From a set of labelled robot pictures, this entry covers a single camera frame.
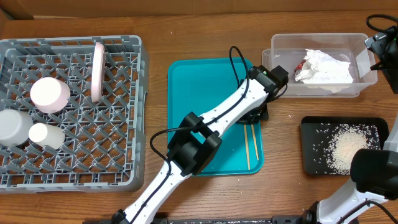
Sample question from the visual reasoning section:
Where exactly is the teal plastic tray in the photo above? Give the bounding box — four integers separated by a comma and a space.
167, 58, 264, 176

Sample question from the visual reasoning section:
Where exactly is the white cup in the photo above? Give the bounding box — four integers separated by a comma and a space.
28, 123, 65, 149

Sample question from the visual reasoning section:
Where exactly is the wooden chopstick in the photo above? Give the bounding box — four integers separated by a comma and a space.
243, 125, 251, 170
251, 124, 259, 161

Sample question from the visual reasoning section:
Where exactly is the black tray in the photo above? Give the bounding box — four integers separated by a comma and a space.
300, 116, 389, 175

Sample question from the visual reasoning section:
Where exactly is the red snack wrapper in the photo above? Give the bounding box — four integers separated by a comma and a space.
294, 60, 306, 82

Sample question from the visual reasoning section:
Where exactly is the clear plastic bin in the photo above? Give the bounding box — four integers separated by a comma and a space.
262, 33, 377, 98

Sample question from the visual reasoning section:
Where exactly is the large white plate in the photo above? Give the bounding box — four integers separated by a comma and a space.
91, 42, 106, 102

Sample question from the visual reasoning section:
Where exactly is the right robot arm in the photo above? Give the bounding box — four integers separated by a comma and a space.
292, 26, 397, 223

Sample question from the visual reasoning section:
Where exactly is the pile of rice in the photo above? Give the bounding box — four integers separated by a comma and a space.
310, 123, 381, 175

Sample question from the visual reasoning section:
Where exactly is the grey saucer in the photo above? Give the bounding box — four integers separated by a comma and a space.
1, 109, 33, 147

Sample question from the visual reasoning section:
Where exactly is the white napkin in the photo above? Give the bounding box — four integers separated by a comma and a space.
297, 49, 354, 93

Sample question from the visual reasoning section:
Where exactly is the grey dishwasher rack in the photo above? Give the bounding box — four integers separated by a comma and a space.
1, 35, 149, 194

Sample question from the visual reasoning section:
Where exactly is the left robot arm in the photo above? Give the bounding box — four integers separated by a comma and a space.
111, 65, 289, 223

